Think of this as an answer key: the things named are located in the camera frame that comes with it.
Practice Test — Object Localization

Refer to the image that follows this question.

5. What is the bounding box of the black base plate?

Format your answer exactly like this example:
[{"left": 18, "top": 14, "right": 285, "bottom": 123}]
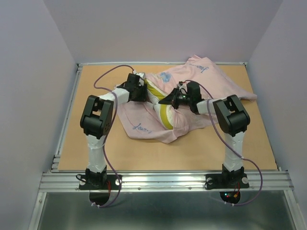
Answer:
[
  {"left": 205, "top": 173, "right": 249, "bottom": 190},
  {"left": 75, "top": 174, "right": 119, "bottom": 190}
]

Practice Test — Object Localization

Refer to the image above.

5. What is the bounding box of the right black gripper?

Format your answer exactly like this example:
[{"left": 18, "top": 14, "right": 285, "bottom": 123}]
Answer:
[{"left": 158, "top": 88, "right": 191, "bottom": 110}]

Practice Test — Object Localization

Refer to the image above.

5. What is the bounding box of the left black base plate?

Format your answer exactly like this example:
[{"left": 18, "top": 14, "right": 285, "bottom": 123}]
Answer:
[{"left": 75, "top": 174, "right": 119, "bottom": 190}]

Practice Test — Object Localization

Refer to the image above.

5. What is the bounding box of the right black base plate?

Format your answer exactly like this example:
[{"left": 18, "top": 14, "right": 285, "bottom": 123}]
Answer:
[{"left": 205, "top": 173, "right": 249, "bottom": 190}]

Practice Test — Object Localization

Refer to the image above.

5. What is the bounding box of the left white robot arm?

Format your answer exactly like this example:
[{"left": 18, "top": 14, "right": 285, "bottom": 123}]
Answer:
[{"left": 76, "top": 72, "right": 147, "bottom": 190}]

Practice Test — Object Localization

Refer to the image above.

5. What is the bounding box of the pink cartoon pillowcase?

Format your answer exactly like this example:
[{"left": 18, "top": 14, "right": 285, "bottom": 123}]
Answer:
[{"left": 118, "top": 56, "right": 257, "bottom": 144}]

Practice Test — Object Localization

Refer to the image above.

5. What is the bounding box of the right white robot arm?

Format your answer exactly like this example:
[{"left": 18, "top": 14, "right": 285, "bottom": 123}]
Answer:
[{"left": 159, "top": 80, "right": 250, "bottom": 190}]

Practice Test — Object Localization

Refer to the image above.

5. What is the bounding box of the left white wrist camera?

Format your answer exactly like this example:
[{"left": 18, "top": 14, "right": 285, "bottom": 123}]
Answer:
[{"left": 132, "top": 70, "right": 146, "bottom": 86}]

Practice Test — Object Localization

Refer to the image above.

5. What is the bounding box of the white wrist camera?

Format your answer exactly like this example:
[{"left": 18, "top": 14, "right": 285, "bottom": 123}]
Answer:
[
  {"left": 132, "top": 70, "right": 146, "bottom": 86},
  {"left": 177, "top": 81, "right": 188, "bottom": 94}
]

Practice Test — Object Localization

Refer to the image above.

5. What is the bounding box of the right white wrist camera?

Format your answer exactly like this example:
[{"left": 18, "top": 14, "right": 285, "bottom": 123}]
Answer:
[{"left": 177, "top": 81, "right": 188, "bottom": 94}]

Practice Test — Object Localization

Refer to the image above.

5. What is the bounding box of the aluminium front rail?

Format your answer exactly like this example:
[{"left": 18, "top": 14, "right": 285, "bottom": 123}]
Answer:
[{"left": 38, "top": 171, "right": 294, "bottom": 193}]

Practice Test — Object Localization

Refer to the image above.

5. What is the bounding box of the cream yellow pillow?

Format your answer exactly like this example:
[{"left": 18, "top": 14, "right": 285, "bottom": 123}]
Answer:
[{"left": 145, "top": 78, "right": 174, "bottom": 130}]

